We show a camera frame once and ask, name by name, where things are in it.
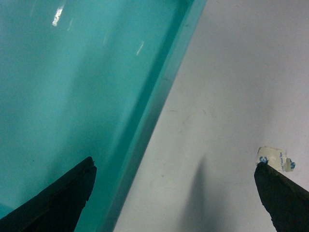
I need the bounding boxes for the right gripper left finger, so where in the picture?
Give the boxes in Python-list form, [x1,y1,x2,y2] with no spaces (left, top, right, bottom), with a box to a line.
[0,157,97,232]

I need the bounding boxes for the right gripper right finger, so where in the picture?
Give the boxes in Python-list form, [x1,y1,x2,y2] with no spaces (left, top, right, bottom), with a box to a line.
[254,162,309,232]

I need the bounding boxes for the teal plastic bin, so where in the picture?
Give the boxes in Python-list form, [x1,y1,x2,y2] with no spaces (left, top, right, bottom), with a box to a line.
[0,0,205,232]

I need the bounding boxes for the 3M adhesive tape scrap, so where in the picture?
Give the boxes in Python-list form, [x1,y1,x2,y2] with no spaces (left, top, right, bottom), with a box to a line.
[255,146,295,172]

